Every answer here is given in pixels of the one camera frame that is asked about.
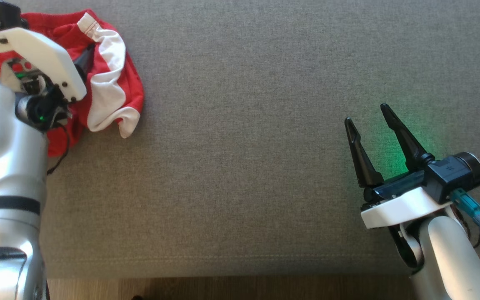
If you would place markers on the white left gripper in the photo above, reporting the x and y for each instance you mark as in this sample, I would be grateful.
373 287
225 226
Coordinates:
44 54

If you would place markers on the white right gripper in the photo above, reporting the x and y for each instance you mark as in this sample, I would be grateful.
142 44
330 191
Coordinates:
402 206

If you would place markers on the red and white shorts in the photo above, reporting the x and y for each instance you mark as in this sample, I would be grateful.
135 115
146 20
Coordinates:
115 79

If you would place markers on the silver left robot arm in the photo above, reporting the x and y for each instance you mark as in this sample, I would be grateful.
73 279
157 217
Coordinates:
6 175

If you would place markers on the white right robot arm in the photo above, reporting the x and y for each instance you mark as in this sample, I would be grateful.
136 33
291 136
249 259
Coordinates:
448 258

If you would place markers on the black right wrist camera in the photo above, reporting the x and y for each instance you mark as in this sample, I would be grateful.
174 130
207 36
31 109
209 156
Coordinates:
452 173

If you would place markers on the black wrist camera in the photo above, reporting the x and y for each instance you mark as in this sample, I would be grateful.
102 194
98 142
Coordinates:
452 173
4 14

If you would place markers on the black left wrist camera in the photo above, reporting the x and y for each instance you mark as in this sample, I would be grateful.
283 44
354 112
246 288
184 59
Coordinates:
4 14

